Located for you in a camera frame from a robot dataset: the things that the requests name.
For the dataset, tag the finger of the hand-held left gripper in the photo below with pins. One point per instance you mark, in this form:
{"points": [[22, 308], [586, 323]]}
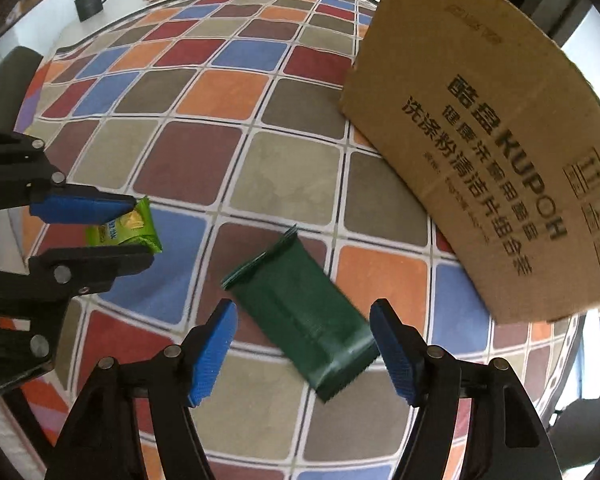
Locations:
{"points": [[90, 265], [80, 207]]}

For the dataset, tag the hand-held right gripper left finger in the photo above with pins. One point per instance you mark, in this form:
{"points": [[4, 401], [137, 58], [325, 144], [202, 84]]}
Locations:
{"points": [[211, 360]]}

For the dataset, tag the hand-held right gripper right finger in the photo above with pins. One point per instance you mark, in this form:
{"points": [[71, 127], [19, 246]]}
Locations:
{"points": [[399, 360]]}

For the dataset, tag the bright green candy packet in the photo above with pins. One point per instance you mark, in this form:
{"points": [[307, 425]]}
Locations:
{"points": [[130, 232]]}

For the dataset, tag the dark green snack packet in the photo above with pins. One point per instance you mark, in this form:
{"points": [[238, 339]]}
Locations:
{"points": [[305, 310]]}

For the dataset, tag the cardboard box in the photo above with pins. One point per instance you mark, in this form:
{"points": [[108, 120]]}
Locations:
{"points": [[480, 110]]}

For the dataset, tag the colourful checkered tablecloth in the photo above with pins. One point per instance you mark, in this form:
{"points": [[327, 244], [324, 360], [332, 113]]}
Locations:
{"points": [[205, 135]]}

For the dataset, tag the dark chair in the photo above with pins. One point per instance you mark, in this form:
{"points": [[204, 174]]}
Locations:
{"points": [[582, 430]]}

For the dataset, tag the black mug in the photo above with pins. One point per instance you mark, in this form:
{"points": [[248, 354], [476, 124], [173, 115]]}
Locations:
{"points": [[90, 5]]}

